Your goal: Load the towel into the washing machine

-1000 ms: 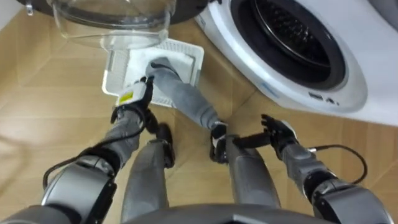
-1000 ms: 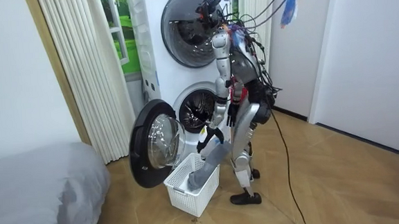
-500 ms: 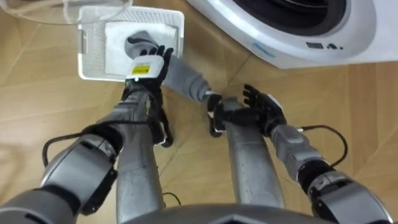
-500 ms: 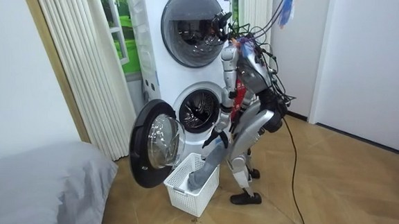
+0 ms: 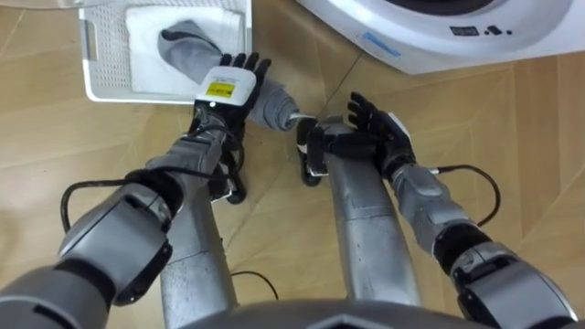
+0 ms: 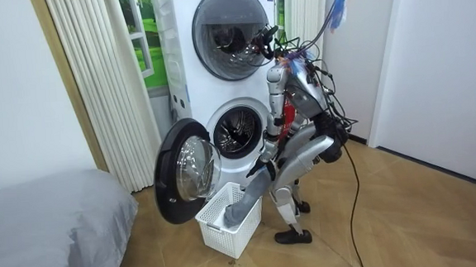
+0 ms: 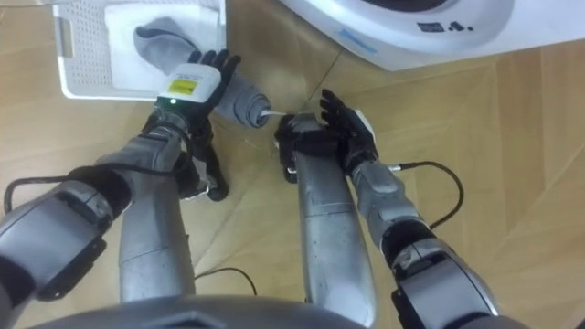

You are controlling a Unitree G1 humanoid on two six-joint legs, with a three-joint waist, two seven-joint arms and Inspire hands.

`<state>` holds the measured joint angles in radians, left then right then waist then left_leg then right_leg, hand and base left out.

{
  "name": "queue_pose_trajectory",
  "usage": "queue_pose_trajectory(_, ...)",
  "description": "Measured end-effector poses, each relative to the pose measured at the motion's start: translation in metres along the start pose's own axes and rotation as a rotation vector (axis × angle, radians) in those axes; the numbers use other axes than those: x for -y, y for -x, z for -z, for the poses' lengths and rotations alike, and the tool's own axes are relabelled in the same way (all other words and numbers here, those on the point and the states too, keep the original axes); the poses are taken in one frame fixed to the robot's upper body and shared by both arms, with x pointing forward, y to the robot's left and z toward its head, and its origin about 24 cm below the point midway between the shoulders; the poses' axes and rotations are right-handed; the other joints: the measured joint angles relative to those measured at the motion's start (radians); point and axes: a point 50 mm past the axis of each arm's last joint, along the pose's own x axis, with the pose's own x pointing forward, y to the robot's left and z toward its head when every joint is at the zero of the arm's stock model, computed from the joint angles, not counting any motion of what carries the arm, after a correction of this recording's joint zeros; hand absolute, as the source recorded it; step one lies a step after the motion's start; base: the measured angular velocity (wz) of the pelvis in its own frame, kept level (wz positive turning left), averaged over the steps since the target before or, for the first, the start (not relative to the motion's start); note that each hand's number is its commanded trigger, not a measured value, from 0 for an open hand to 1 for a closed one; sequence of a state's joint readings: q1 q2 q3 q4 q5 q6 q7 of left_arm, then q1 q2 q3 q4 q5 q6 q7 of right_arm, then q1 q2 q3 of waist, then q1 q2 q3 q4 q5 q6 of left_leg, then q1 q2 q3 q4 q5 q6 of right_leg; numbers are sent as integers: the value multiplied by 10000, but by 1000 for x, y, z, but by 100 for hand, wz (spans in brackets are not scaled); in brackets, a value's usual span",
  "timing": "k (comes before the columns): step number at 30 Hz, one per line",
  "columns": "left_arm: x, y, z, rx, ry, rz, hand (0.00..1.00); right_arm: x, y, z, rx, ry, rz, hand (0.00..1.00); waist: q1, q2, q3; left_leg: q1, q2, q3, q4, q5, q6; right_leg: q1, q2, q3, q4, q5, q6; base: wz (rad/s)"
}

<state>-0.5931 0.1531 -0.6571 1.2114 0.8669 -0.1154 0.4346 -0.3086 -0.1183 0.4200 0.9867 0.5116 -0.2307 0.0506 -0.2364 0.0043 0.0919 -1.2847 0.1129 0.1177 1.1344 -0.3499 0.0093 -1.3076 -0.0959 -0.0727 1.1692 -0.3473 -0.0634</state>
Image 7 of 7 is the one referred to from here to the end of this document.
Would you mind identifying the black floor cable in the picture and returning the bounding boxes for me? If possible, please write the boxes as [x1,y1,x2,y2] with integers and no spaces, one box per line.
[193,267,258,297]

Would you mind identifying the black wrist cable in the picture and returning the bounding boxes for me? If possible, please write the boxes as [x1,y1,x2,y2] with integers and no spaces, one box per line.
[3,119,195,215]
[388,160,465,230]

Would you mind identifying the robot body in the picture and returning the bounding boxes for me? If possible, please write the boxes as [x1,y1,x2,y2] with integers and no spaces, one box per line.
[27,294,371,329]

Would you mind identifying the white washing machine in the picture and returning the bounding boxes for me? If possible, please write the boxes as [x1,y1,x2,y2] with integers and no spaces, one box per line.
[279,0,585,72]

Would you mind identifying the white cloth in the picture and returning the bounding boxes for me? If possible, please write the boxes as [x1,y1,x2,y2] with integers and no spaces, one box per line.
[103,3,221,92]

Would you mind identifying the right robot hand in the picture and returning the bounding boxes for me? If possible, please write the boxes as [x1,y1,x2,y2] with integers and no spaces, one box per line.
[319,88,379,173]

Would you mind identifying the grey cloth garment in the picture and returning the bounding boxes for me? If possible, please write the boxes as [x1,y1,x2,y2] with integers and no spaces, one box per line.
[133,16,287,130]

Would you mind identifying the robot legs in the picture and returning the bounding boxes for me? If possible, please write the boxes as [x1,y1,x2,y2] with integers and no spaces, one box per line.
[117,112,379,328]

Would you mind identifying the white laundry basket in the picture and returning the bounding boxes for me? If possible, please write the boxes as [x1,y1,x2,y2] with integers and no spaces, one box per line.
[52,0,229,102]

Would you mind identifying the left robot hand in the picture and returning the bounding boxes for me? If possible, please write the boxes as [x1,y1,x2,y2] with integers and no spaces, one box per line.
[157,48,242,121]

